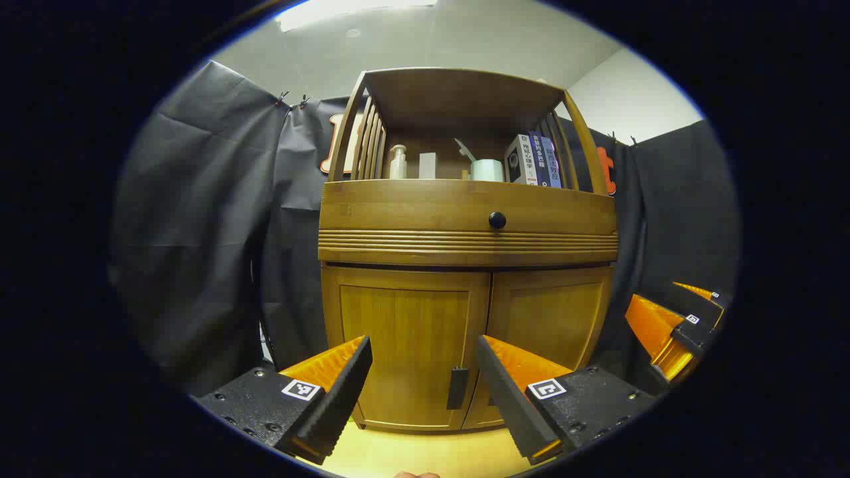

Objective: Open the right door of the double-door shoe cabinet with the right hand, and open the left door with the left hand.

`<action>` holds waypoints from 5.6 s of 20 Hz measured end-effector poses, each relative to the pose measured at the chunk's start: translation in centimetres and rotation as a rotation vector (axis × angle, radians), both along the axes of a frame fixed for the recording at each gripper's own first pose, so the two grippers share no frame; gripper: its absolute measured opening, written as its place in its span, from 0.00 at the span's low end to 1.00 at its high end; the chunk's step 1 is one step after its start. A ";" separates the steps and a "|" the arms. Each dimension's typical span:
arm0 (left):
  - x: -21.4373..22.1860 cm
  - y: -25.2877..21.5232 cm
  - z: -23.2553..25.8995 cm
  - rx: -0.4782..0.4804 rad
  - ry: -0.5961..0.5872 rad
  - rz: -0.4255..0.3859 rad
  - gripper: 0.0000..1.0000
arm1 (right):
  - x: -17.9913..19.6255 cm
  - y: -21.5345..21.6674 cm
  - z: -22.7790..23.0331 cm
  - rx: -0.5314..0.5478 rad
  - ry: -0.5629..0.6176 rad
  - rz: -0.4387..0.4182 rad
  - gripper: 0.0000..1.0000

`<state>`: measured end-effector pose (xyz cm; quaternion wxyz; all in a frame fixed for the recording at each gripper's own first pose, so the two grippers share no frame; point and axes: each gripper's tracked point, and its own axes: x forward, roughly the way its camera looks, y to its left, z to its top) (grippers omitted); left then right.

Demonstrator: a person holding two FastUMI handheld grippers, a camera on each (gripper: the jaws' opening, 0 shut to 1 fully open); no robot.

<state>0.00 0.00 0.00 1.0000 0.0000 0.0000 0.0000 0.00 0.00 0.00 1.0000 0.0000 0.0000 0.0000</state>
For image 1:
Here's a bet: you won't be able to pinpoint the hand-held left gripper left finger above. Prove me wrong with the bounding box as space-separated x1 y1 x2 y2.
193 335 374 465

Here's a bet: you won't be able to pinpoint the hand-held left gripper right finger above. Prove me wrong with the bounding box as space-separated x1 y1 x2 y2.
476 335 658 465

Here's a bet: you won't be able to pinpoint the black door handle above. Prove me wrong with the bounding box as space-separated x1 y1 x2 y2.
446 366 469 410

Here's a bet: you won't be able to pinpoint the wooden double-door shoe cabinet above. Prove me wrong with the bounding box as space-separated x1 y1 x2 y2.
317 66 620 434

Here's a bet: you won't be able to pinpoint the light blue book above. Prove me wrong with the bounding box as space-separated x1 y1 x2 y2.
541 136 562 189

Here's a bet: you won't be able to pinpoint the wooden drawer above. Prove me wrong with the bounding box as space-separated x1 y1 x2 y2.
319 178 620 238

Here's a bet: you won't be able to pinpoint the dark blue book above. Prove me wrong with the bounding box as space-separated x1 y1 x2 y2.
529 133 551 188

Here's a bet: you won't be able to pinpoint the black backdrop cloth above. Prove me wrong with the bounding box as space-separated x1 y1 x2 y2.
110 60 741 399

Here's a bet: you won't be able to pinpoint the ceiling light panel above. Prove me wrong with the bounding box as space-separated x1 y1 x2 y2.
276 0 439 33

